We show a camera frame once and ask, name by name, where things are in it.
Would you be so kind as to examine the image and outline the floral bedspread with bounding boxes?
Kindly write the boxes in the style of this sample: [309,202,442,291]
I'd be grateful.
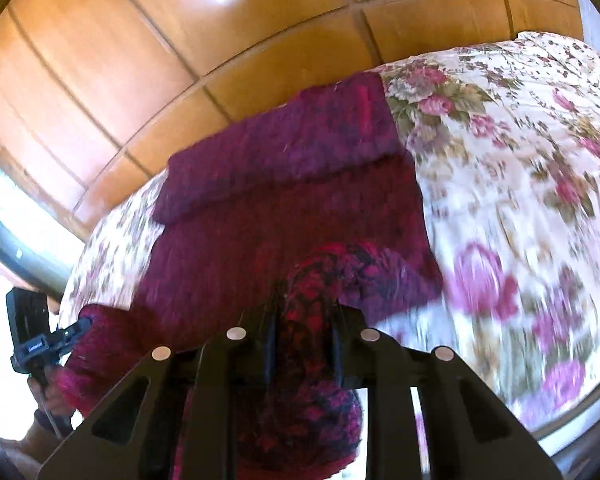
[60,31,600,436]

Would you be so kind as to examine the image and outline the person's left forearm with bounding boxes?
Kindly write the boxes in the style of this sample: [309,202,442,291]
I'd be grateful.
[0,424,66,467]

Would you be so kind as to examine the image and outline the window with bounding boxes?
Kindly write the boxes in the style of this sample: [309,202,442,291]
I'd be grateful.
[0,150,83,306]

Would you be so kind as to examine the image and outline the dark red floral garment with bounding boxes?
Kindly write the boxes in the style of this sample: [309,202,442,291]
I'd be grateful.
[55,72,445,480]

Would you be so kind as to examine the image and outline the wooden wardrobe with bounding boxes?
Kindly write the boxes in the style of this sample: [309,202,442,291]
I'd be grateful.
[0,0,586,231]

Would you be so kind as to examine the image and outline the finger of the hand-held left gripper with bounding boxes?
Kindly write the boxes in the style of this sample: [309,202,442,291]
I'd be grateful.
[54,317,92,357]

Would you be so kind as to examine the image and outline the person's left hand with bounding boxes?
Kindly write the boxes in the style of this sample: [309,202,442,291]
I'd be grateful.
[27,367,75,430]

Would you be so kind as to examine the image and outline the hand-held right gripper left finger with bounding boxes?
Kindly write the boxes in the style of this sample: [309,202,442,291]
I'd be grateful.
[37,290,289,480]

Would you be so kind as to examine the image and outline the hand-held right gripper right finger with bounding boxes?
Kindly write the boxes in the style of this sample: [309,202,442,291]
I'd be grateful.
[329,304,564,480]

